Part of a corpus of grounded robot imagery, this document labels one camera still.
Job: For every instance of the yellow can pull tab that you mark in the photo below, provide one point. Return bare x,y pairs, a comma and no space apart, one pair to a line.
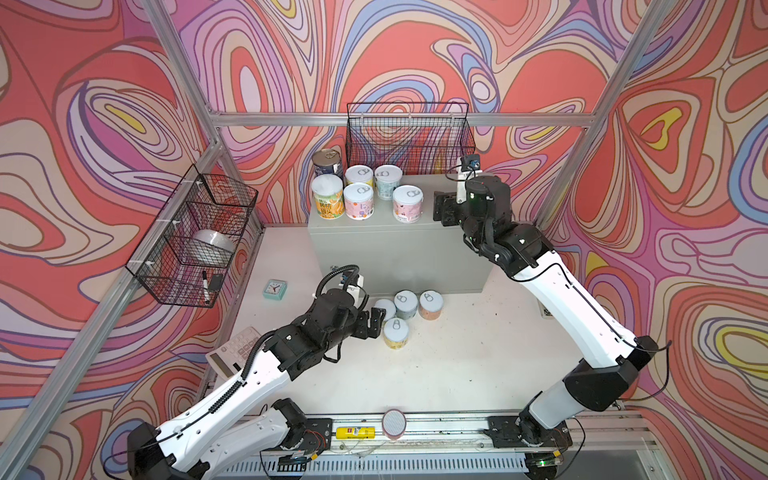
359,174

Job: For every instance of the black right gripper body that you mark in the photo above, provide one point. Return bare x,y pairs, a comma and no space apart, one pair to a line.
456,214

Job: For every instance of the pink can fruit print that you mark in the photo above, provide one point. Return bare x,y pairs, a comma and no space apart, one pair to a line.
407,203

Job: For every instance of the green can pull tab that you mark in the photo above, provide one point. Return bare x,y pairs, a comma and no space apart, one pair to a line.
388,307

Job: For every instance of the yellow can centre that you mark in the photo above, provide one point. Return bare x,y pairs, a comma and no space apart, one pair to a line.
396,333

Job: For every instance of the pink calculator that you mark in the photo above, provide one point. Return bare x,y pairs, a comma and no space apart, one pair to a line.
231,357

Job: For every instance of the teal can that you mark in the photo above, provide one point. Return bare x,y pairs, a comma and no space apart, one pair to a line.
386,179

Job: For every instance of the teal can pull tab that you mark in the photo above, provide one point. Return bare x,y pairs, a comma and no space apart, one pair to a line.
406,303

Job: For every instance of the orange pink can pull tab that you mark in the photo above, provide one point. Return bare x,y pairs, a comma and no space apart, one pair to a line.
431,304

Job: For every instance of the pink can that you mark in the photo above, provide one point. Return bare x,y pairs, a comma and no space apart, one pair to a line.
359,201

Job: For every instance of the black wire basket wall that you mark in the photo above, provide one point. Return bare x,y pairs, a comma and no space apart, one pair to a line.
188,263
419,137

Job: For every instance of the grey metal cabinet box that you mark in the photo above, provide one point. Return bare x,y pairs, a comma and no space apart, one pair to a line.
395,256

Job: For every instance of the mint green alarm clock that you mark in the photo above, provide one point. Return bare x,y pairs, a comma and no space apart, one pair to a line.
275,289

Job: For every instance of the yellow green can plastic lid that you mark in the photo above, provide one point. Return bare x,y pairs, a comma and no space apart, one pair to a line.
327,190

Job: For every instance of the black marker in basket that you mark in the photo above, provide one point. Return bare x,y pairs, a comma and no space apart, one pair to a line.
205,288

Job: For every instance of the dark blue tin can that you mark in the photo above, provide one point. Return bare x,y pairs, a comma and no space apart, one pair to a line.
327,161

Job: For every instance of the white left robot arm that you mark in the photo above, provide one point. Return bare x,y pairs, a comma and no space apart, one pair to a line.
237,419

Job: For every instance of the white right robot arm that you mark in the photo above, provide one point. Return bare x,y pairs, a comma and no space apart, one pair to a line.
613,356

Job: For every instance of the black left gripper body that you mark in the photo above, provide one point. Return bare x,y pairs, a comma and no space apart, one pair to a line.
355,327

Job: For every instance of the black wire basket left wall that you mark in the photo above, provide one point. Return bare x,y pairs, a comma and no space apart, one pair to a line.
188,263

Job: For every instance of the black wire basket back wall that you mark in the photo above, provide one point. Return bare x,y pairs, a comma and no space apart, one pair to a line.
419,137

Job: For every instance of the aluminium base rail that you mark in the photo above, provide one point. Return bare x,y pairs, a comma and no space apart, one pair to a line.
614,445

